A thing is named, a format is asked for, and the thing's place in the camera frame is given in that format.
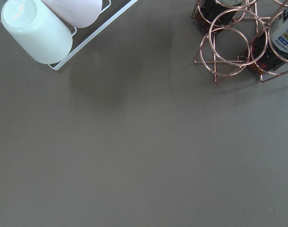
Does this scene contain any copper wire bottle rack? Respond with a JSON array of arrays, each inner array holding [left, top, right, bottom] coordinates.
[[193, 0, 288, 83]]

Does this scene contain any white upturned cup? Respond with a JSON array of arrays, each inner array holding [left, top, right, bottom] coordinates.
[[1, 0, 73, 64]]

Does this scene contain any white wire cup rack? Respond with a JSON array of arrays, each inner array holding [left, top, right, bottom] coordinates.
[[0, 0, 135, 70]]

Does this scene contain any pink upturned cup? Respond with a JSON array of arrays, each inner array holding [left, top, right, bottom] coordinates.
[[42, 0, 103, 28]]

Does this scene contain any tea bottle in rack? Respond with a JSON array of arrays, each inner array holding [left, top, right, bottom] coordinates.
[[193, 0, 243, 33], [239, 7, 288, 75]]

